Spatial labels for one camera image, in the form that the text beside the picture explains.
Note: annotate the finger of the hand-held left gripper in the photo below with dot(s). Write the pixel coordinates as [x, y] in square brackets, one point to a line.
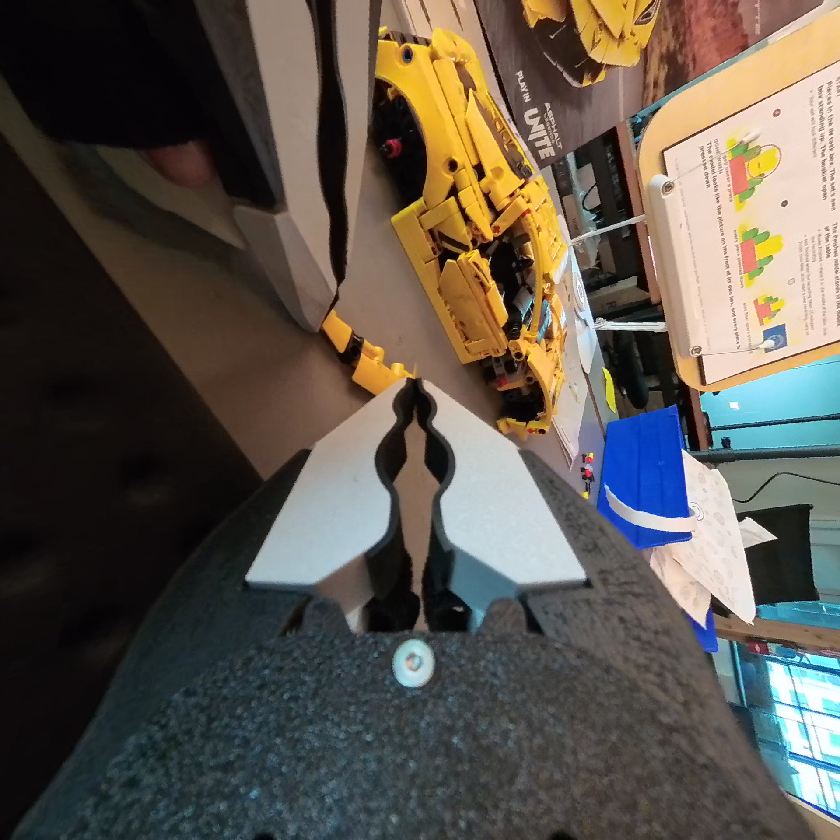
[289, 229]
[358, 131]

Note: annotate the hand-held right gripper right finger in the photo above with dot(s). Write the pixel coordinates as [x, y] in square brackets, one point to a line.
[512, 518]

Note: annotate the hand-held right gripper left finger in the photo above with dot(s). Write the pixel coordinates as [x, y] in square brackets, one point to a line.
[315, 518]

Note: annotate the yellow toy brick car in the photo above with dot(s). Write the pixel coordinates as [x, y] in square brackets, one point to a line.
[472, 229]

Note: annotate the yellow and black brick strip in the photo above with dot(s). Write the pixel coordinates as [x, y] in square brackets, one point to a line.
[367, 364]

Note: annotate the grey desk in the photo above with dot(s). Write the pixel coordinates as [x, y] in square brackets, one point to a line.
[262, 328]

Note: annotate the person's left hand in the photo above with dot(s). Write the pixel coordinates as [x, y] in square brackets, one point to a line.
[180, 161]

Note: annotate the few small loose brick parts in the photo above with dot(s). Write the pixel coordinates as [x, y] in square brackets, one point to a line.
[588, 467]

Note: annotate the blue plastic bin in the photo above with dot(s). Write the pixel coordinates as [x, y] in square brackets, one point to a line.
[640, 479]

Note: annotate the yellow tape strip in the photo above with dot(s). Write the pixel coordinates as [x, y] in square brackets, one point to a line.
[610, 392]

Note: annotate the patterned white paper sheet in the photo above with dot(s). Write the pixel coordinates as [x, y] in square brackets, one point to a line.
[715, 544]

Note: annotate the toy car set box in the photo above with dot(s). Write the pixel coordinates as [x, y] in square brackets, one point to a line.
[558, 65]

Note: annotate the white document stand base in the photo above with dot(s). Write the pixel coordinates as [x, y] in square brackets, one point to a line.
[581, 315]

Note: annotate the wooden document stand board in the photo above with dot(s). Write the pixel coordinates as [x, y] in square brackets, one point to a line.
[663, 164]

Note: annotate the paned window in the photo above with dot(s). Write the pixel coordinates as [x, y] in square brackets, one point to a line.
[800, 728]

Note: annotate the printed instruction sheet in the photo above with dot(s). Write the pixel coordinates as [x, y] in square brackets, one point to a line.
[754, 229]

